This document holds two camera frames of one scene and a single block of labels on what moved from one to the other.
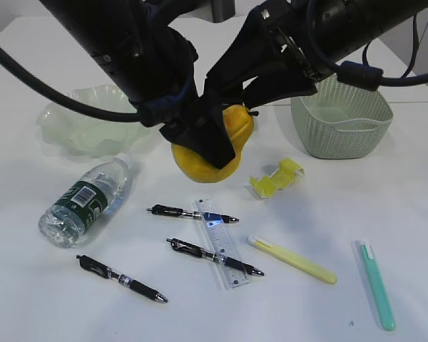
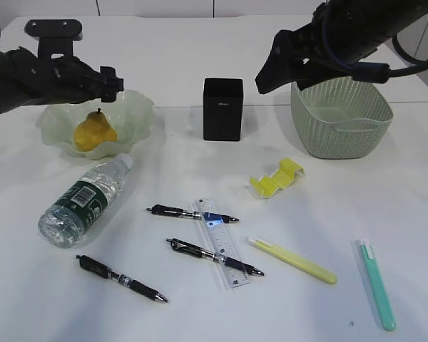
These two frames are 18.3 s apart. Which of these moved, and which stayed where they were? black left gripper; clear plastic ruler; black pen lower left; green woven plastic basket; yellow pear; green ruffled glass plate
Moved: black left gripper; yellow pear
Stayed: black pen lower left; clear plastic ruler; green ruffled glass plate; green woven plastic basket
